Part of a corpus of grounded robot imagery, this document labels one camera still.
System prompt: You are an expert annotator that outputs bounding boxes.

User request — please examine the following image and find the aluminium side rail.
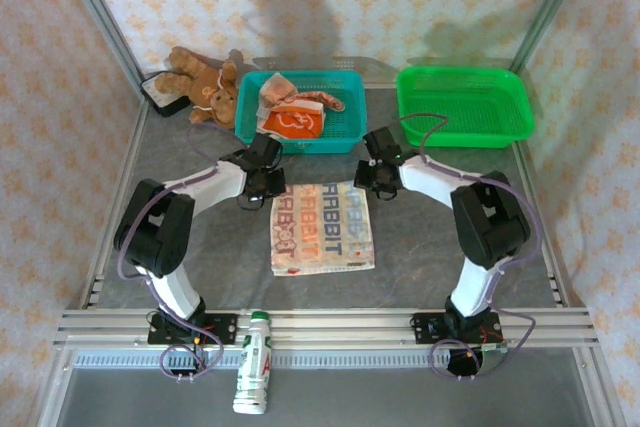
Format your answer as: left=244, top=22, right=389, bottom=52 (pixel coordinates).
left=79, top=96, right=149, bottom=309
left=509, top=139, right=572, bottom=309

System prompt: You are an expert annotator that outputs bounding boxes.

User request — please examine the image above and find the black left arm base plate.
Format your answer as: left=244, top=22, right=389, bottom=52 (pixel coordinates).
left=147, top=311, right=239, bottom=347

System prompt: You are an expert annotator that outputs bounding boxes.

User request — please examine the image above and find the teal plastic basket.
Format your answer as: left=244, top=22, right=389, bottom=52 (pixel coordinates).
left=234, top=69, right=369, bottom=156

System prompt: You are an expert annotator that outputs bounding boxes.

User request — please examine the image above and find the green plastic basket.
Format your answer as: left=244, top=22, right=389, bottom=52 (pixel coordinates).
left=396, top=64, right=537, bottom=149

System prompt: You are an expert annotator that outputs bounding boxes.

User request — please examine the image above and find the pale orange patterned towel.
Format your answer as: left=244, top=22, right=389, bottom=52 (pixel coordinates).
left=258, top=72, right=346, bottom=121

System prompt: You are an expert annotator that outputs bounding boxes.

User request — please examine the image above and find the bright orange patterned towel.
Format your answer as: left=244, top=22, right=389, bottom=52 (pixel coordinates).
left=262, top=98, right=326, bottom=141

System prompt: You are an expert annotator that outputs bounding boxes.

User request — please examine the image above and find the grey marbled table mat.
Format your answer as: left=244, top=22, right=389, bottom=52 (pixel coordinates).
left=117, top=86, right=556, bottom=311

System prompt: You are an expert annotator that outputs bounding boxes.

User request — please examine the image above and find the brown teddy bear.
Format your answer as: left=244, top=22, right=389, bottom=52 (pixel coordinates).
left=153, top=45, right=241, bottom=131

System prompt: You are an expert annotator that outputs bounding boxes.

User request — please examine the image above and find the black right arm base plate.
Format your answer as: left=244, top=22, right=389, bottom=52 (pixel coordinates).
left=409, top=311, right=501, bottom=346

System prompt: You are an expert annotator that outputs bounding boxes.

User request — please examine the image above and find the white green drink bottle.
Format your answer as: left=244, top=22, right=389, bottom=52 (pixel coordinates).
left=232, top=310, right=274, bottom=416

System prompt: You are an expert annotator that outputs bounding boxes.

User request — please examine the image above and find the beige rabbit lettering towel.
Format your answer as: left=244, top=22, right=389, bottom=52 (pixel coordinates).
left=269, top=180, right=377, bottom=277

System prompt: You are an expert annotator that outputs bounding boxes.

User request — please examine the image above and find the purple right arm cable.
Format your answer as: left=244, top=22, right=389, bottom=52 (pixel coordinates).
left=399, top=113, right=542, bottom=382

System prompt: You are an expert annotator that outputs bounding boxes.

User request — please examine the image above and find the aluminium cross rail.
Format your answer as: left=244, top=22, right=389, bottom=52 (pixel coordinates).
left=53, top=305, right=599, bottom=348

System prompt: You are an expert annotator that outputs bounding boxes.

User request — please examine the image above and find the grey slotted cable duct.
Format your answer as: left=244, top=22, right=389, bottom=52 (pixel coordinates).
left=72, top=349, right=576, bottom=371

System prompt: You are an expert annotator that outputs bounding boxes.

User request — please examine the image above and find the black box with white face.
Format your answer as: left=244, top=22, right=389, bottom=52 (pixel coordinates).
left=139, top=71, right=191, bottom=118

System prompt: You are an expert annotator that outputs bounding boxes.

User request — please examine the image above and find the small green circuit board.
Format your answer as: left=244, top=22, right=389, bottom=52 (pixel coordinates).
left=479, top=340, right=509, bottom=373

